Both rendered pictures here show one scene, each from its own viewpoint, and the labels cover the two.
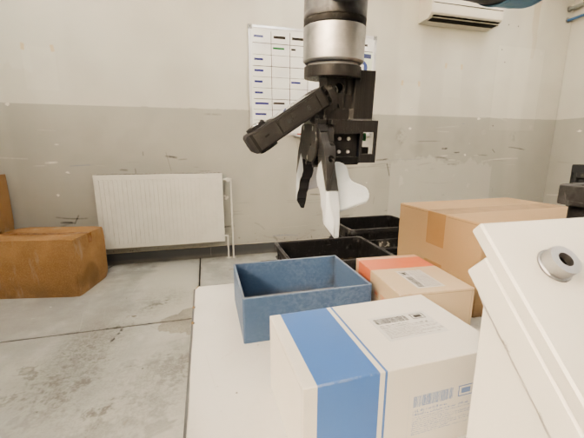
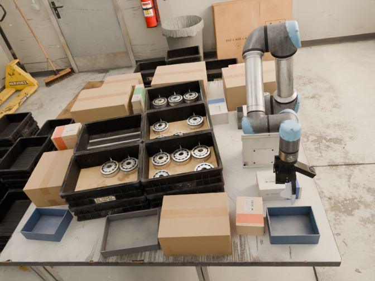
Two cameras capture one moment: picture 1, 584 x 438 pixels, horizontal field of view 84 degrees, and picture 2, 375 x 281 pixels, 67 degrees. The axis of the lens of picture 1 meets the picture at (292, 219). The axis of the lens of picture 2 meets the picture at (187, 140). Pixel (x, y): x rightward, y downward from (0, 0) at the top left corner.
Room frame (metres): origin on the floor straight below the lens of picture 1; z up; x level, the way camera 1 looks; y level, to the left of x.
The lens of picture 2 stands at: (1.30, -0.04, 1.90)
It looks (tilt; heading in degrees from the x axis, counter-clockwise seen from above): 39 degrees down; 207
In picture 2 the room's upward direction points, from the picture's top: 11 degrees counter-clockwise
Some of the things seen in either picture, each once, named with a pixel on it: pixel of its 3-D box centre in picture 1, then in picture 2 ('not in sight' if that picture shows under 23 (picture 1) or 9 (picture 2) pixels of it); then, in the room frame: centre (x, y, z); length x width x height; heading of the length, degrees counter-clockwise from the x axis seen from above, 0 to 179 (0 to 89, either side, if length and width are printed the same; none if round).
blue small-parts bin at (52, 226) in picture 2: not in sight; (47, 223); (0.80, -1.19, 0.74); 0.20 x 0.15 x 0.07; 100
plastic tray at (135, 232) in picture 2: not in sight; (131, 231); (0.72, -0.73, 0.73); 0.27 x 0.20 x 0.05; 113
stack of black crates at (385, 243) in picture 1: (370, 261); not in sight; (1.72, -0.44, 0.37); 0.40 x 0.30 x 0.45; 105
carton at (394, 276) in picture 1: (407, 292); (249, 215); (0.51, -0.19, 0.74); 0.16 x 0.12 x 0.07; 11
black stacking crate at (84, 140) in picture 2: not in sight; (113, 139); (0.25, -1.06, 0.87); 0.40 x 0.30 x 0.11; 114
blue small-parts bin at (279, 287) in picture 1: (296, 292); (291, 224); (0.52, -0.01, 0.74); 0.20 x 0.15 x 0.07; 105
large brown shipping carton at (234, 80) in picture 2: not in sight; (251, 85); (-0.56, -0.36, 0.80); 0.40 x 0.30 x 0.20; 110
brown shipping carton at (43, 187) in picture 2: not in sight; (57, 177); (0.53, -1.32, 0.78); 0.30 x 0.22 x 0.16; 20
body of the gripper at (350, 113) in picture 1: (335, 118); (285, 168); (0.44, -0.06, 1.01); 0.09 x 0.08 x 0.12; 104
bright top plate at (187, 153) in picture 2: not in sight; (181, 154); (0.29, -0.60, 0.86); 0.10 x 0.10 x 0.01
